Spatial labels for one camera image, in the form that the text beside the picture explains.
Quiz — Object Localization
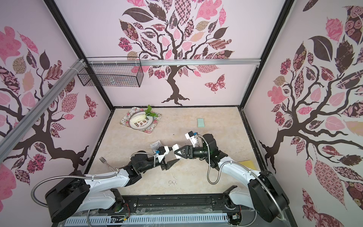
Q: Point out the white gift box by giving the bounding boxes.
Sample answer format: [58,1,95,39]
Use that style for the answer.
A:
[150,141,162,152]
[164,144,181,155]

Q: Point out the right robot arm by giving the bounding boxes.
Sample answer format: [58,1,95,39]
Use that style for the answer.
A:
[172,132,289,222]

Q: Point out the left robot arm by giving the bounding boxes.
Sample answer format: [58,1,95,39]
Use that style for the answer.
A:
[45,145,179,223]

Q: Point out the floral round plate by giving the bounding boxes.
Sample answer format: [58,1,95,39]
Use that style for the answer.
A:
[128,111,154,131]

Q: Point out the silver fork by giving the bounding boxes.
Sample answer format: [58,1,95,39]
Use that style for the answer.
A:
[99,157,118,172]

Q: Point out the green leaf sprig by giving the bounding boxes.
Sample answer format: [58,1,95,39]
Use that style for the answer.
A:
[145,105,158,118]

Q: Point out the floral square tray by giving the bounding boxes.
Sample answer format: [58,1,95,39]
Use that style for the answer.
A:
[120,107,163,134]

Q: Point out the yellow sponge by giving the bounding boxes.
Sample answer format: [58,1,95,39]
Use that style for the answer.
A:
[239,160,258,170]

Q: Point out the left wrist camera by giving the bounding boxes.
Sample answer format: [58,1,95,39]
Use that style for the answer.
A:
[155,147,165,157]

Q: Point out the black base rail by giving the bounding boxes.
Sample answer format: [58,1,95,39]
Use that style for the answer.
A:
[116,193,250,213]

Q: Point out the white cable duct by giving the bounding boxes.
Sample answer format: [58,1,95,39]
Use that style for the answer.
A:
[63,213,229,227]

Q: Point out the black wire basket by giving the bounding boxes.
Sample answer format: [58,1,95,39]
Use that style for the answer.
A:
[77,57,144,88]

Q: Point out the aluminium rail left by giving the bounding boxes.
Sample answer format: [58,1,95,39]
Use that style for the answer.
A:
[1,59,86,162]

